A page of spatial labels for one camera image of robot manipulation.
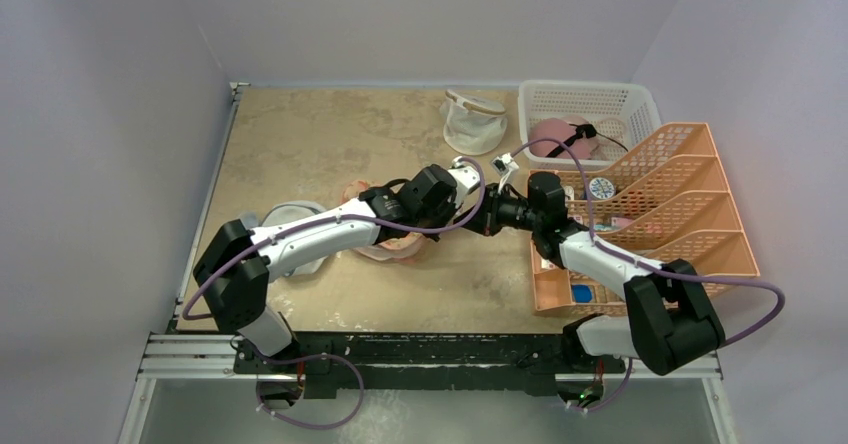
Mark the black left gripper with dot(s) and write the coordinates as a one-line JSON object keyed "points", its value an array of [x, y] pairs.
{"points": [[448, 205]]}

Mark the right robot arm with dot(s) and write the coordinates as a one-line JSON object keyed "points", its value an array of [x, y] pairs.
{"points": [[670, 319]]}

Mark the orange plastic desk organizer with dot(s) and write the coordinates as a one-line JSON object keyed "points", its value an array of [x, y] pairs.
{"points": [[673, 201]]}

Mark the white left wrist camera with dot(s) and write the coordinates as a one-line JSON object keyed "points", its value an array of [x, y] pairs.
{"points": [[467, 175]]}

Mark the white mesh drawstring bag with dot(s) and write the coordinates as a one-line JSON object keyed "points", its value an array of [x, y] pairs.
{"points": [[473, 125]]}

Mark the white plastic basket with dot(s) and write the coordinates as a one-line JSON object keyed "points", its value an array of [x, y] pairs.
{"points": [[624, 114]]}

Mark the floral mesh laundry bag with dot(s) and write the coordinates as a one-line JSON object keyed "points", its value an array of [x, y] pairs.
{"points": [[391, 250]]}

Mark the pink bra in basket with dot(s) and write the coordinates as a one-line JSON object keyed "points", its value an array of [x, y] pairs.
{"points": [[575, 131]]}

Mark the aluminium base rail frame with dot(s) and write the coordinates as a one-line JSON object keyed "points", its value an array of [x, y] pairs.
{"points": [[415, 388]]}

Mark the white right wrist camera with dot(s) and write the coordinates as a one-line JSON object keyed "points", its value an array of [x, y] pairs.
{"points": [[506, 168]]}

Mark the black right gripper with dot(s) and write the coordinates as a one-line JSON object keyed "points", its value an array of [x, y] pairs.
{"points": [[486, 214]]}

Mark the metal corner bracket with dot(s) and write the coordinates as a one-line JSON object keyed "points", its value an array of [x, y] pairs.
{"points": [[237, 91]]}

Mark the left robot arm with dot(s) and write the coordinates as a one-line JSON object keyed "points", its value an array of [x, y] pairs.
{"points": [[235, 270]]}

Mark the blue item in organizer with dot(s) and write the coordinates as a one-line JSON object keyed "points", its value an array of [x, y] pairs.
{"points": [[582, 294]]}

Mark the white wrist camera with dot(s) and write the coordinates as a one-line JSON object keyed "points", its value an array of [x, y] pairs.
{"points": [[506, 168], [467, 175]]}

